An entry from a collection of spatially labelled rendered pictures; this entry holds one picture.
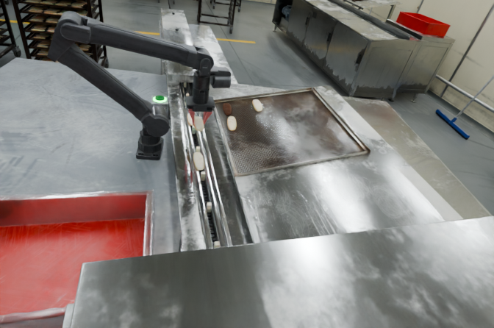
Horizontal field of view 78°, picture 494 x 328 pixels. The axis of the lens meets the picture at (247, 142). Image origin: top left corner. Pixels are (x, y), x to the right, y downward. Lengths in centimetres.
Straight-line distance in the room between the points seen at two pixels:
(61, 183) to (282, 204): 69
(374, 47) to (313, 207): 289
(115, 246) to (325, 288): 69
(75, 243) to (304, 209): 63
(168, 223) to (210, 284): 67
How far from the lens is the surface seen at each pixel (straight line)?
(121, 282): 30
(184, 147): 116
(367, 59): 369
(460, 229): 47
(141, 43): 99
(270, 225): 89
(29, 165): 122
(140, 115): 109
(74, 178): 113
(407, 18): 455
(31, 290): 90
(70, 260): 92
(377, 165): 115
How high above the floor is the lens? 156
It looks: 35 degrees down
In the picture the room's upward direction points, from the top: 11 degrees clockwise
